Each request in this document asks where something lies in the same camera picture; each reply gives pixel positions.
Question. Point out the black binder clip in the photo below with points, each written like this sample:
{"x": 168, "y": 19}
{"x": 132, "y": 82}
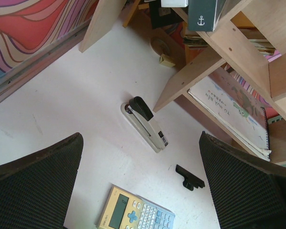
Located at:
{"x": 190, "y": 180}

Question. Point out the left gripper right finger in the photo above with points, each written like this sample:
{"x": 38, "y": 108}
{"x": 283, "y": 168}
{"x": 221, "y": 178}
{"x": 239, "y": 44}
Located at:
{"x": 247, "y": 192}

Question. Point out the yellow blue calculator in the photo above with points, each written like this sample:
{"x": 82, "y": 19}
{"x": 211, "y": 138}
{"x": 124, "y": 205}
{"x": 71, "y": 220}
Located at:
{"x": 124, "y": 210}

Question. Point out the white black stapler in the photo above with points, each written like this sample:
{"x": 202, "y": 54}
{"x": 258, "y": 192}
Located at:
{"x": 142, "y": 119}

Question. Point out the wooden bookshelf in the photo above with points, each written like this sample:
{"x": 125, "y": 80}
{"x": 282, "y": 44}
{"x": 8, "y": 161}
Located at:
{"x": 226, "y": 45}

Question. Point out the spiral notebook under shelf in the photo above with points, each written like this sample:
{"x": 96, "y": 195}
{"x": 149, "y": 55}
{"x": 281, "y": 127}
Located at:
{"x": 234, "y": 108}

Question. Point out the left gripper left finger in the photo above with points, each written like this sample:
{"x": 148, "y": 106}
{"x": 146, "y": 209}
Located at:
{"x": 35, "y": 190}

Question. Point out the dark anchor book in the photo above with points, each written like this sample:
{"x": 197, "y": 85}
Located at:
{"x": 203, "y": 15}

